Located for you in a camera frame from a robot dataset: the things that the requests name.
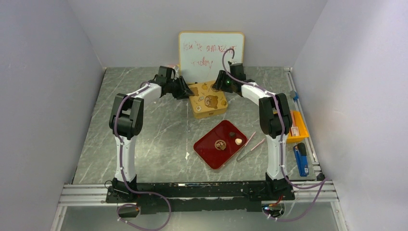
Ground gold chocolate tin box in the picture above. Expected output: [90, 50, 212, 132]
[192, 105, 228, 119]

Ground beige heart chocolate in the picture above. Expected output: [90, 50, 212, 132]
[235, 138, 242, 145]

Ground whiteboard with yellow frame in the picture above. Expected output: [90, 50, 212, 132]
[178, 31, 245, 84]

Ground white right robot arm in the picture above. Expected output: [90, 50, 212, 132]
[213, 62, 293, 200]

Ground yellow plastic bin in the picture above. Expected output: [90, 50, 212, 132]
[286, 110, 309, 144]

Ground metal tweezers with pink grips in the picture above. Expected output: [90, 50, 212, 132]
[236, 131, 266, 162]

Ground red rectangular tray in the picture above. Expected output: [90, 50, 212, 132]
[193, 120, 248, 170]

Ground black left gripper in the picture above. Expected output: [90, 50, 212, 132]
[168, 79, 195, 103]

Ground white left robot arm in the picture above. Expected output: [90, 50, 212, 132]
[109, 66, 193, 202]

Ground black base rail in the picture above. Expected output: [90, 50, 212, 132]
[106, 180, 295, 215]

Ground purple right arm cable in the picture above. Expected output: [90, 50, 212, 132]
[221, 48, 329, 223]

